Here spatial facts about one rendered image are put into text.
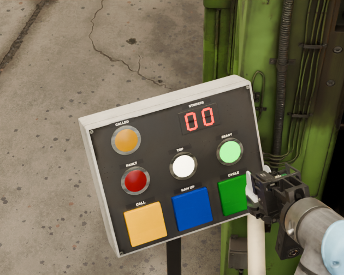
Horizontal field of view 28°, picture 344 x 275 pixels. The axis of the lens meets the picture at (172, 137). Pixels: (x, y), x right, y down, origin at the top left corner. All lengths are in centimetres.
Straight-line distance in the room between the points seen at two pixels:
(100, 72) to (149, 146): 187
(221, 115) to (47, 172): 153
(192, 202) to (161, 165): 10
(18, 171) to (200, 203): 153
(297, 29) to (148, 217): 51
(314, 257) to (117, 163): 46
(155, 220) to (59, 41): 210
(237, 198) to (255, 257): 38
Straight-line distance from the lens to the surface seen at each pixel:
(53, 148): 288
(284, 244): 120
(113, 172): 131
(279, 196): 115
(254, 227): 182
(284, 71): 154
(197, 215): 139
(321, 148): 177
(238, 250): 205
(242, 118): 137
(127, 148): 130
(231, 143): 137
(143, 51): 326
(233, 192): 140
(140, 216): 135
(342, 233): 100
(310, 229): 104
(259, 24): 148
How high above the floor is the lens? 213
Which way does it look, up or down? 48 degrees down
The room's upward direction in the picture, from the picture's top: 1 degrees counter-clockwise
